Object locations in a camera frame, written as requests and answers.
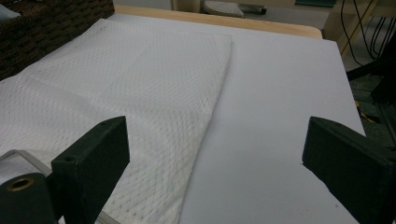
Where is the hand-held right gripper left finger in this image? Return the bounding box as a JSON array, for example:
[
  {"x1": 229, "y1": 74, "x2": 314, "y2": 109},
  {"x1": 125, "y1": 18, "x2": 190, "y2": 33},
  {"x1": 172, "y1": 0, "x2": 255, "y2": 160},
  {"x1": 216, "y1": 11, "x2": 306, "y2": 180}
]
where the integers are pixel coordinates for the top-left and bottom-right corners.
[{"x1": 50, "y1": 115, "x2": 131, "y2": 224}]

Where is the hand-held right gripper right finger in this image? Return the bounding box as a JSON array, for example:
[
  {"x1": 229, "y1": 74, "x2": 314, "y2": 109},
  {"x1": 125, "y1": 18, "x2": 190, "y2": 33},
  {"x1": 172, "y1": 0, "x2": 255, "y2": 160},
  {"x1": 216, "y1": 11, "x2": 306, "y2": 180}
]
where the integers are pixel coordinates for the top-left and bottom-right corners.
[{"x1": 301, "y1": 116, "x2": 396, "y2": 224}]

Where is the white mesh laundry bag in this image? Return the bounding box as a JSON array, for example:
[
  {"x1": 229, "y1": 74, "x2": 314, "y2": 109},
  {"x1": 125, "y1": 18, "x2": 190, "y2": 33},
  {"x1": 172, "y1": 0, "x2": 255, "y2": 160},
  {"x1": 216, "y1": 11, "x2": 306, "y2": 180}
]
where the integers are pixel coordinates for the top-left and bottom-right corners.
[{"x1": 0, "y1": 18, "x2": 233, "y2": 224}]

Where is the yellow and black tape strip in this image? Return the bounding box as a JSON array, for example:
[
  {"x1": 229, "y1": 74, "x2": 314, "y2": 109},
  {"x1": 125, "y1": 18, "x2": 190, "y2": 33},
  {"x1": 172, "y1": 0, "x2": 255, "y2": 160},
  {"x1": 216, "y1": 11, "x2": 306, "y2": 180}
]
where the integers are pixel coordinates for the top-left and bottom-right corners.
[{"x1": 354, "y1": 100, "x2": 375, "y2": 123}]

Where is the black metal stand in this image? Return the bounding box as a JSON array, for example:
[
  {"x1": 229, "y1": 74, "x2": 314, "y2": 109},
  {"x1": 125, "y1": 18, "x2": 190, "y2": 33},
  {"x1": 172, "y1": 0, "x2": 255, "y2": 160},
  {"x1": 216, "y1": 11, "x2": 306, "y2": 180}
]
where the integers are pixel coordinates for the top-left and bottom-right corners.
[{"x1": 346, "y1": 31, "x2": 396, "y2": 105}]

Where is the brown wicker basket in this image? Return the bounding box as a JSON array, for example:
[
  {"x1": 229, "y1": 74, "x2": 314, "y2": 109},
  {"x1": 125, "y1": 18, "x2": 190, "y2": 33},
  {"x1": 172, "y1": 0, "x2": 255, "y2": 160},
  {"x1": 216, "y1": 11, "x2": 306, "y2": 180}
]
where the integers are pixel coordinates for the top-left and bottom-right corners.
[{"x1": 0, "y1": 0, "x2": 116, "y2": 81}]

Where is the light wooden desk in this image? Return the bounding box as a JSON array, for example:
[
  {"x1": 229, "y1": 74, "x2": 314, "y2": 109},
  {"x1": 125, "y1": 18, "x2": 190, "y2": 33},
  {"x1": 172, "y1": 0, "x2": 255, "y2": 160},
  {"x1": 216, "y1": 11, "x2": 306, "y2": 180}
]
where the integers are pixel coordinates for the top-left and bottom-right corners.
[{"x1": 172, "y1": 0, "x2": 396, "y2": 59}]

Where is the wooden table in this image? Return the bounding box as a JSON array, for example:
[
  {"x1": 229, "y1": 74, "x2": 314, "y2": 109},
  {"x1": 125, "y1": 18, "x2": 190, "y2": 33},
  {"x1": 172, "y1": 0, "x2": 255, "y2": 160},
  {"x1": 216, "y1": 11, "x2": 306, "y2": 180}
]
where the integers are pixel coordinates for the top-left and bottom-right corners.
[{"x1": 113, "y1": 4, "x2": 323, "y2": 40}]

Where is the bundle of black desk cables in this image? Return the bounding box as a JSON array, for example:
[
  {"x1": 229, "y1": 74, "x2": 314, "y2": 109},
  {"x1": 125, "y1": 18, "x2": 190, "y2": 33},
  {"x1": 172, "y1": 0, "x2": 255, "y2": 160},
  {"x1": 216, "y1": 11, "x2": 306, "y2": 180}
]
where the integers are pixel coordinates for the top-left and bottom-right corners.
[{"x1": 340, "y1": 0, "x2": 396, "y2": 67}]

